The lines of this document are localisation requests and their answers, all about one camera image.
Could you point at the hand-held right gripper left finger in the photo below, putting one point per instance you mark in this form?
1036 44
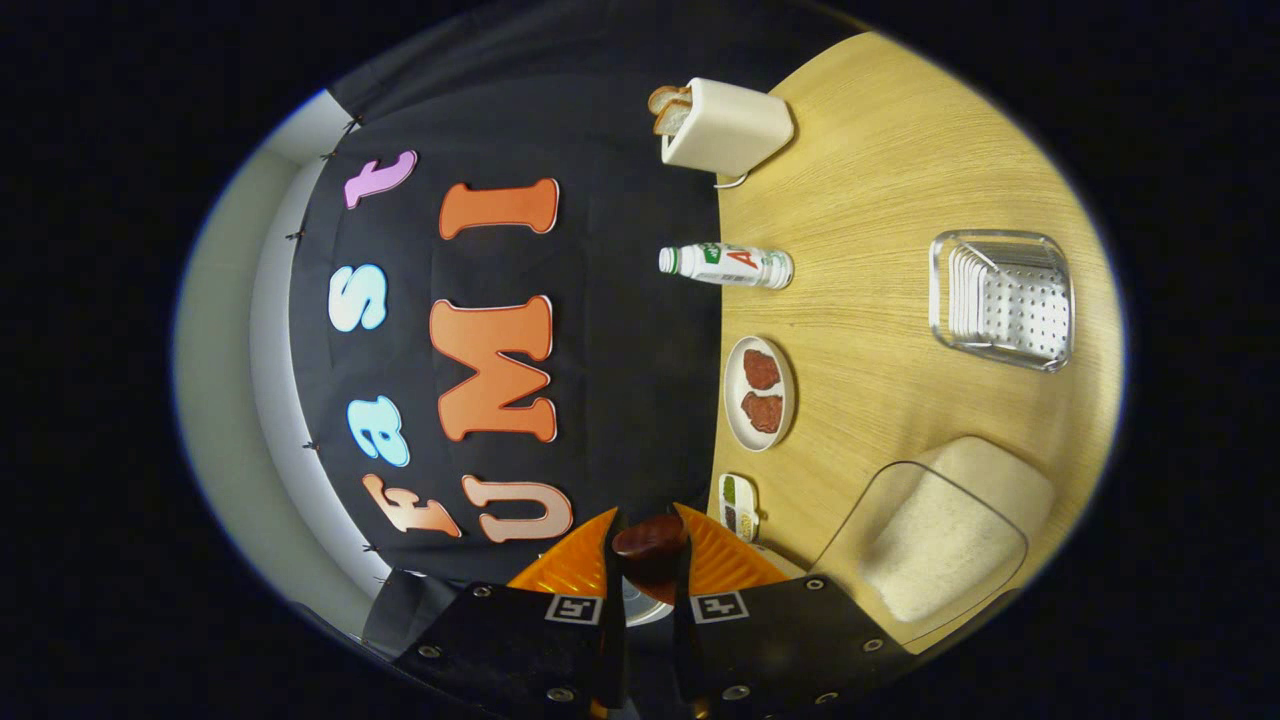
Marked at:
614 660

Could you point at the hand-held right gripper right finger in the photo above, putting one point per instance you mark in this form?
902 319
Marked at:
685 650

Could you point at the brown wooden spoon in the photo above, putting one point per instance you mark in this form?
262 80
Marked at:
650 540

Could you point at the clear rice container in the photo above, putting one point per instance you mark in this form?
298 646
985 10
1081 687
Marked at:
940 540

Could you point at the white seasoning dish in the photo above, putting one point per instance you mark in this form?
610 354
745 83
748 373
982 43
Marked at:
738 505

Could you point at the white round plate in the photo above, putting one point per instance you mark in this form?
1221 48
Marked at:
735 425

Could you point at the black backdrop cloth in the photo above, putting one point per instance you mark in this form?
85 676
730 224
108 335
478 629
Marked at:
620 350

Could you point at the white drink bottle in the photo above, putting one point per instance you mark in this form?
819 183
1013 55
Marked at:
740 266

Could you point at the white toaster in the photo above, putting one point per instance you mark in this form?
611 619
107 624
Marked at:
735 125

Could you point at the toasted bread slice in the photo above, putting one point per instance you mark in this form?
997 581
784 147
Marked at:
665 96
672 120

